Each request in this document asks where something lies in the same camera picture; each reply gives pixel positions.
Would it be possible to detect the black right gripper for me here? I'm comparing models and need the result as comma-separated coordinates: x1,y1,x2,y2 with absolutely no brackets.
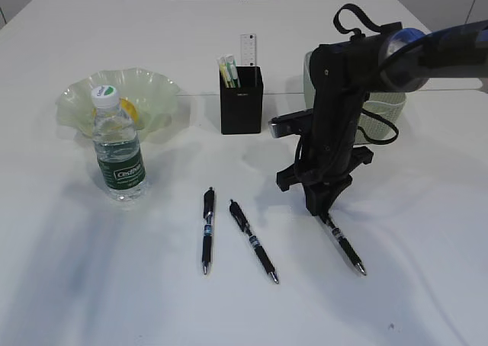
276,146,374,216

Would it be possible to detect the black pen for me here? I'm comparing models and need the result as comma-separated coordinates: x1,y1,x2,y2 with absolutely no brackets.
319,213,368,276
229,200,280,284
201,187,215,275

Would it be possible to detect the green utility knife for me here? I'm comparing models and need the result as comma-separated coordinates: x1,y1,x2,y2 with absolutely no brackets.
225,54,241,88

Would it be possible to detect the yellow utility knife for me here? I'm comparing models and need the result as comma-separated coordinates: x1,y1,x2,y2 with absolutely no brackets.
217,56,233,88

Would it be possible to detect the clear plastic ruler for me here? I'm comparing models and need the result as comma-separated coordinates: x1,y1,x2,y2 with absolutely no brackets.
240,34,257,82

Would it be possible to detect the clear water bottle green label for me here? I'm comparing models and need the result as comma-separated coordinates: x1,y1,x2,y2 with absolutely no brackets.
91,85,147,201

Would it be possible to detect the yellow pear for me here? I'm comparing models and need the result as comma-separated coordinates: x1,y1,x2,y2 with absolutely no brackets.
93,98,143,130

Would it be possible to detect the black blue right robot arm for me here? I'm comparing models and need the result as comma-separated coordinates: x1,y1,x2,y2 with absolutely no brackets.
269,21,487,216

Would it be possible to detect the pale green woven basket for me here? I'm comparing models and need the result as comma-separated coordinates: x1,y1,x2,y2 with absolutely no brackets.
303,51,406,140

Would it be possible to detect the black square pen holder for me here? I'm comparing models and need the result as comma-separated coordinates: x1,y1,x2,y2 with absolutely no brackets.
220,66,264,135

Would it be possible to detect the pale green wavy plate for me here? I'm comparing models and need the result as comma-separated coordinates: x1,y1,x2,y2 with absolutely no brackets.
56,67,180,141

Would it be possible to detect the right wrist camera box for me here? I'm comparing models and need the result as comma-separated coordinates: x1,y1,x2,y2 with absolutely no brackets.
268,108,313,139

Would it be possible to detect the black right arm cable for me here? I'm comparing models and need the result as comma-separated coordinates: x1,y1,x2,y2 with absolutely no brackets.
332,3,405,146

